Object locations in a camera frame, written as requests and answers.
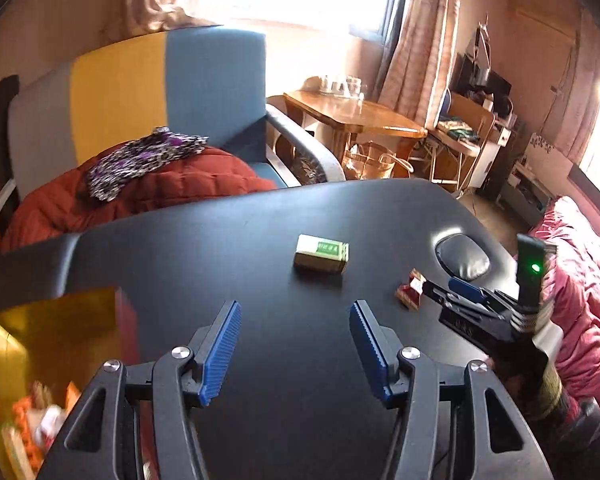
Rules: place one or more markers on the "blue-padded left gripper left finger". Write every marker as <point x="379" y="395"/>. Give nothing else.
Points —
<point x="212" y="348"/>

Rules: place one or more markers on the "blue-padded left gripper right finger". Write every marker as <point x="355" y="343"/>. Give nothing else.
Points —
<point x="378" y="349"/>

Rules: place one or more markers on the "brown candy wrapper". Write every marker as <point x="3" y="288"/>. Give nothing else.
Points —
<point x="410" y="293"/>

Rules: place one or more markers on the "wooden desk with clutter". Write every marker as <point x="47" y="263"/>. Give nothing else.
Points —
<point x="475" y="111"/>

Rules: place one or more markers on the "black oval table pad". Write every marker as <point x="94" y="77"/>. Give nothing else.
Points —
<point x="462" y="257"/>

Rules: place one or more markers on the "pink quilted blanket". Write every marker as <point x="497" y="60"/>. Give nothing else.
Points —
<point x="574" y="283"/>

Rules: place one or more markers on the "small green white box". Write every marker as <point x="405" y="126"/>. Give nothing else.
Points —
<point x="321" y="254"/>

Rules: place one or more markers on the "gold-lined storage box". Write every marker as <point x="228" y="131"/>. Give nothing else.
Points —
<point x="59" y="342"/>

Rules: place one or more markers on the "woven basket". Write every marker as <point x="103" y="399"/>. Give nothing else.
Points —
<point x="372" y="161"/>

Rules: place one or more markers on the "white orange snack bag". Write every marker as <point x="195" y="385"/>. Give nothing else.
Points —
<point x="36" y="422"/>

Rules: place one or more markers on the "purple patterned scarf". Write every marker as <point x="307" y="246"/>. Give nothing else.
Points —
<point x="136" y="158"/>

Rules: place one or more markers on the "red quilted jacket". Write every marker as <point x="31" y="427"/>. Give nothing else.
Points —
<point x="64" y="205"/>

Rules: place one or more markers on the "wooden side table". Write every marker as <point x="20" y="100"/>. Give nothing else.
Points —
<point x="348" y="117"/>

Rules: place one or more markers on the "grey yellow blue armchair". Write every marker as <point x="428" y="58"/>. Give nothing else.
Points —
<point x="206" y="80"/>

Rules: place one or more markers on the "pink patterned curtain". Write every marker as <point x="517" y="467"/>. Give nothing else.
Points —
<point x="418" y="66"/>

